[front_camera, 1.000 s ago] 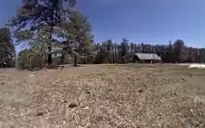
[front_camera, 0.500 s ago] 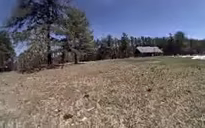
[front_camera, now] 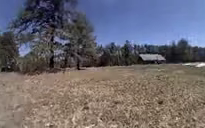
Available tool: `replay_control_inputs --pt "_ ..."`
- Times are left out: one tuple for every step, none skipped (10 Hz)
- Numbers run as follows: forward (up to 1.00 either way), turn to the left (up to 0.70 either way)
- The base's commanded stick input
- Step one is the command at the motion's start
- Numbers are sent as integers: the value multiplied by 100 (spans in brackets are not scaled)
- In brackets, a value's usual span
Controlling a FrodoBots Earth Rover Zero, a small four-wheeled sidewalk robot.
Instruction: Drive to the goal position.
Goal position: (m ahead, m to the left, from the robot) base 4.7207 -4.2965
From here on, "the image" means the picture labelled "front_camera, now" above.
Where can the smaller pine tree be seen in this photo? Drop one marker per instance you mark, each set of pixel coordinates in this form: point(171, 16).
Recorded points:
point(80, 43)

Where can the dry brown grass field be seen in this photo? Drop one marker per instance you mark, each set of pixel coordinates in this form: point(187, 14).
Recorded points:
point(116, 100)

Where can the wooden barn with grey roof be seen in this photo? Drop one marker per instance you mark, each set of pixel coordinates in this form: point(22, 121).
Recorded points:
point(151, 58)

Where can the tall pine tree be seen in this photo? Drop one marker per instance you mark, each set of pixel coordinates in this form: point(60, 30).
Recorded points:
point(46, 26)

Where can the wood of dark trees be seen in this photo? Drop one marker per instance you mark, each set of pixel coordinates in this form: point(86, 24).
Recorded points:
point(186, 51)

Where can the pale snow patch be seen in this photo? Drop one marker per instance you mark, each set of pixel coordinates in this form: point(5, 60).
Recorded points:
point(203, 64)

